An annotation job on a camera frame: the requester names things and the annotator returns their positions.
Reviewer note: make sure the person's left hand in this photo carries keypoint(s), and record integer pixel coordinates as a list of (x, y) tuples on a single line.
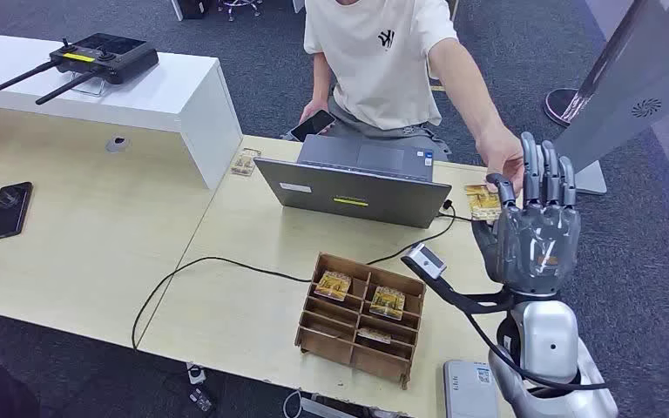
[(499, 153)]

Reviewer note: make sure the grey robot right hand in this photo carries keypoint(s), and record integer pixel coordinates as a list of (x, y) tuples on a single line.
[(533, 248)]

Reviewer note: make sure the person's right hand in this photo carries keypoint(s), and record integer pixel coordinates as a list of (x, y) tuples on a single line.
[(314, 108)]

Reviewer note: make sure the black phone with glossy screen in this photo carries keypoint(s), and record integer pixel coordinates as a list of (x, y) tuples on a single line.
[(313, 125)]

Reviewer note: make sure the yellow ID card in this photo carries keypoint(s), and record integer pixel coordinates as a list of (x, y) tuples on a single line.
[(483, 205)]

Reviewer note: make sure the person's left forearm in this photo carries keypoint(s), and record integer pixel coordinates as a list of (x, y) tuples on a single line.
[(467, 95)]

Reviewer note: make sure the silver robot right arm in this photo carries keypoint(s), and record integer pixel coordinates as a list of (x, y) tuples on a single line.
[(545, 334)]

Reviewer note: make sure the person's right forearm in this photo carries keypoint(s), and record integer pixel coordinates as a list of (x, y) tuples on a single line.
[(322, 81)]

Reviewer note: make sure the person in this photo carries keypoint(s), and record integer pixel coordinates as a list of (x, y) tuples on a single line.
[(380, 69)]

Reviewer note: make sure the brown wooden card organizer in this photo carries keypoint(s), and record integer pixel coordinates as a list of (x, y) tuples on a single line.
[(334, 337)]

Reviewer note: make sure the round dark stand base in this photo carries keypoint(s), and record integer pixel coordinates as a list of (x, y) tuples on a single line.
[(559, 105)]

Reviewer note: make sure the grey laptop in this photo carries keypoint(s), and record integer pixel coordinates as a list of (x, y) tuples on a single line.
[(357, 196)]

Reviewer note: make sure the office chair base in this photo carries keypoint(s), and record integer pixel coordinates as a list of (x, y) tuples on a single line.
[(241, 6)]

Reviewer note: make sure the grey kiosk stand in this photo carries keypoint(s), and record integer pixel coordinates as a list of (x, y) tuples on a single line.
[(634, 81)]

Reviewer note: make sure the pale device with QR label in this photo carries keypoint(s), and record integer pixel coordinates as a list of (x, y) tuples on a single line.
[(468, 392)]

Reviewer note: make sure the black box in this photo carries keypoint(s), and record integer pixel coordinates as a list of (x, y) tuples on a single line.
[(191, 8)]

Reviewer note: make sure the white desk shelf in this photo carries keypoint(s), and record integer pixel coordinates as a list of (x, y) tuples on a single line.
[(155, 98)]

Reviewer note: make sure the black remote controller with antennas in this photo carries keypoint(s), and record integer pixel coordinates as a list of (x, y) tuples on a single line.
[(109, 57)]

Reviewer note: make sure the clear controller stand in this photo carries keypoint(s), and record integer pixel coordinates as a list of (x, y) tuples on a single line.
[(93, 87)]

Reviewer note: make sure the white power adapter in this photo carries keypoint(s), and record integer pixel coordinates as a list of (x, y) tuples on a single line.
[(196, 374)]

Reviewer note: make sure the black smartphone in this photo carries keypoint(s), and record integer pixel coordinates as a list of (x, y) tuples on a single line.
[(9, 210)]

